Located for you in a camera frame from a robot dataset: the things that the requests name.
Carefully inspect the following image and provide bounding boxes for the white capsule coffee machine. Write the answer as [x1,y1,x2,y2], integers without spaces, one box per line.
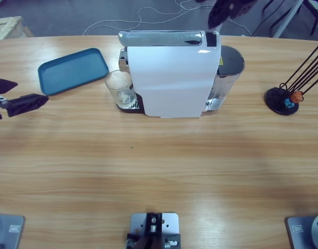
[116,30,222,119]

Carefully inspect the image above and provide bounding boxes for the black capsule holder with rods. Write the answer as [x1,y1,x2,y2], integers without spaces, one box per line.
[264,43,318,116]

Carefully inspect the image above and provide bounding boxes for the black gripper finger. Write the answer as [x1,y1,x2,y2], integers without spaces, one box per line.
[208,0,234,29]
[230,0,255,18]

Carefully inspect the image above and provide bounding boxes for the teal rectangular tray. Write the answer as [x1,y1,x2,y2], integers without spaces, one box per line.
[37,48,109,96]

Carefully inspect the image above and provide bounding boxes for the white upright post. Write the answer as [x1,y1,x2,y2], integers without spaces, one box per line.
[215,22,231,33]

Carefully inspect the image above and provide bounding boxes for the white slanted frame leg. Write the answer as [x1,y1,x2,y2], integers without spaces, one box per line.
[273,0,305,39]

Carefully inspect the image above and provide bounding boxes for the light wooden crate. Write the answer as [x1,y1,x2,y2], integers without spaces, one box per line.
[0,16,35,41]

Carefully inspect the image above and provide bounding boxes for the grey mount plate dark post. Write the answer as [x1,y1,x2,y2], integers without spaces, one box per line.
[126,212,182,249]

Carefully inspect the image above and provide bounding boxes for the arm grey base plate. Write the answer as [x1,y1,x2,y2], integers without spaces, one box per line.
[0,213,26,249]
[285,212,318,249]

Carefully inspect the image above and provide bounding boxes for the silver coffee machine lever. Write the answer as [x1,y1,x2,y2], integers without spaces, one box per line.
[118,30,203,47]

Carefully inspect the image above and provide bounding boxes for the white floor cable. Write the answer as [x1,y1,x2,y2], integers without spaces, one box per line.
[82,0,253,37]

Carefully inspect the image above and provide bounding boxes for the clear glass cup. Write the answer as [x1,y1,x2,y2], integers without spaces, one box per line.
[104,69,138,109]

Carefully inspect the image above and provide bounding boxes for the dark coffee machine water tank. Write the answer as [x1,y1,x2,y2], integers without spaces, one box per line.
[205,45,245,112]

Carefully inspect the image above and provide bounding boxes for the orange coffee capsule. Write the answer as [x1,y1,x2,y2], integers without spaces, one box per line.
[290,90,304,103]

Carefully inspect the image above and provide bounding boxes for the black chair leg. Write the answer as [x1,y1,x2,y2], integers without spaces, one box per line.
[310,0,318,36]

